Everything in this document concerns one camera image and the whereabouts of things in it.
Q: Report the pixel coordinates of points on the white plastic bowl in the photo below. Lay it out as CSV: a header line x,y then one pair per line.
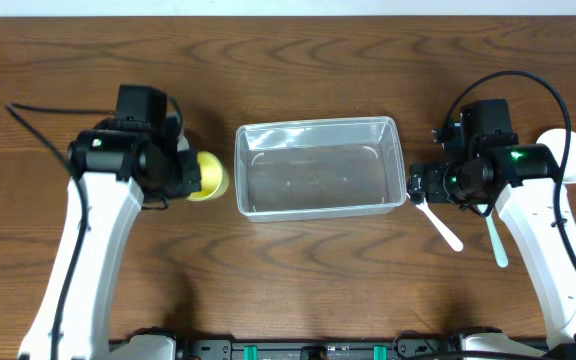
x,y
554,139

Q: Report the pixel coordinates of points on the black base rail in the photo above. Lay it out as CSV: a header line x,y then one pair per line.
x,y
487,343

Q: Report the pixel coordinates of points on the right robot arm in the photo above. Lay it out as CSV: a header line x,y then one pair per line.
x,y
486,169

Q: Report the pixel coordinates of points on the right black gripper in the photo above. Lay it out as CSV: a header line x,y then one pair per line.
x,y
422,183

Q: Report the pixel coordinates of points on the clear plastic container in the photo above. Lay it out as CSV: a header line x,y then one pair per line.
x,y
317,169

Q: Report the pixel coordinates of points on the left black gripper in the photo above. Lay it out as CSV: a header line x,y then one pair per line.
x,y
190,174

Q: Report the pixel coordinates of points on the yellow plastic cup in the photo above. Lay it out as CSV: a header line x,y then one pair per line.
x,y
215,178

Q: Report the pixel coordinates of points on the pale green plastic spoon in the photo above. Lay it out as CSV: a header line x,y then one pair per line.
x,y
496,243

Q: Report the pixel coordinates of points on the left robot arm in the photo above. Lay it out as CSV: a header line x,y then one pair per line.
x,y
136,158

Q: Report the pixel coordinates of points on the white plastic fork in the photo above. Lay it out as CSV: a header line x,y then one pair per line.
x,y
440,225

